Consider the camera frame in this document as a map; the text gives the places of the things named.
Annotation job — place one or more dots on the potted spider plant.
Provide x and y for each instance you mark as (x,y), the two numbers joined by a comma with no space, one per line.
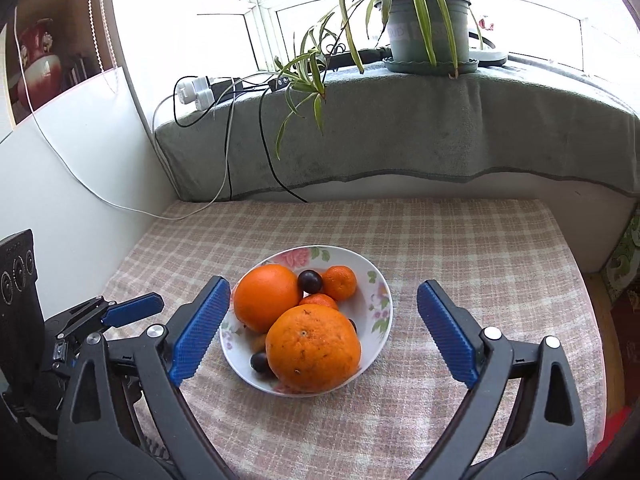
(405,45)

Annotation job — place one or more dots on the grey blanket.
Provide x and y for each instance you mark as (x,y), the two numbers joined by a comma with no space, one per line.
(425,125)

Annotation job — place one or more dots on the floral white bowl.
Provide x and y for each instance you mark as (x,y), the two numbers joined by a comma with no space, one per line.
(370,320)

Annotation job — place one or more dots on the small tangerine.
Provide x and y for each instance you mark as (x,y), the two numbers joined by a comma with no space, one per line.
(339,282)
(320,301)

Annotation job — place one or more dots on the pink plaid tablecloth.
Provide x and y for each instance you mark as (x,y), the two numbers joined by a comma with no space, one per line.
(425,240)

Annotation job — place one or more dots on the small red ornament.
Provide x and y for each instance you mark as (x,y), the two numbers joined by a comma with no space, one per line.
(485,24)

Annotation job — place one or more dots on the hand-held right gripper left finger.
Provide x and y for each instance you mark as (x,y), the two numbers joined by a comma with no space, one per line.
(200,330)

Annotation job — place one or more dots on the red vase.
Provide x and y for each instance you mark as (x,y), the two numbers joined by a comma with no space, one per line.
(37,65)

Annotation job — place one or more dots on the black power adapter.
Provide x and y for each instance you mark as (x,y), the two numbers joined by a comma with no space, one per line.
(225,85)

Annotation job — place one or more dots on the large smooth orange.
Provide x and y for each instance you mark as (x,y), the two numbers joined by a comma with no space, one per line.
(265,295)

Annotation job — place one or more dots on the white power strip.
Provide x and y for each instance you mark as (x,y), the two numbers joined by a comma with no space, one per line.
(192,87)

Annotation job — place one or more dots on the green floral package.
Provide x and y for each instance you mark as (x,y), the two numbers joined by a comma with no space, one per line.
(625,260)

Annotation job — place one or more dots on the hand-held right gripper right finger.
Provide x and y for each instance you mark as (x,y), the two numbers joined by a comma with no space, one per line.
(447,335)

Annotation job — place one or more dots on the white power adapter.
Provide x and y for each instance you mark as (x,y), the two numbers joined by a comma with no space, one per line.
(205,101)

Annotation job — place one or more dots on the dark plant saucer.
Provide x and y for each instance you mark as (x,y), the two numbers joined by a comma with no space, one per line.
(430,66)

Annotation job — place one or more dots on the large speckled orange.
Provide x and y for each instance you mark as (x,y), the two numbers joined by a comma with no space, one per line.
(312,350)

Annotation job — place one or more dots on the small brown fruit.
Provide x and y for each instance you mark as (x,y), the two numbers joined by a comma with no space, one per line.
(258,342)

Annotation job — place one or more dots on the white cabinet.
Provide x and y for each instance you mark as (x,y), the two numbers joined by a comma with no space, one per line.
(75,135)

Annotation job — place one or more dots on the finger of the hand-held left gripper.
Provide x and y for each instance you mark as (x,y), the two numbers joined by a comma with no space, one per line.
(132,307)

